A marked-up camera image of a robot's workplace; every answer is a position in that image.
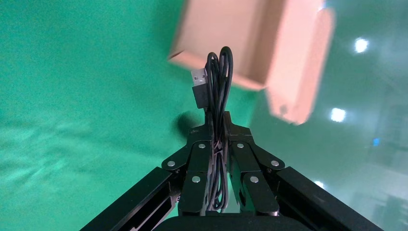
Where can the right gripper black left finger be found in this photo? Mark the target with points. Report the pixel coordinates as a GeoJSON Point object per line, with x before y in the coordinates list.
{"type": "Point", "coordinates": [199, 172]}

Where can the open brown cardboard box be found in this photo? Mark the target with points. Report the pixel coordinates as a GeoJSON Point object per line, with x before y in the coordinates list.
{"type": "Point", "coordinates": [255, 47]}

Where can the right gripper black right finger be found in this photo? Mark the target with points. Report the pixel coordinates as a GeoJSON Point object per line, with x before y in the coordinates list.
{"type": "Point", "coordinates": [251, 172]}

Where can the green table cloth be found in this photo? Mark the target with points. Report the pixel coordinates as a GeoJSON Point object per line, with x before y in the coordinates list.
{"type": "Point", "coordinates": [63, 95]}

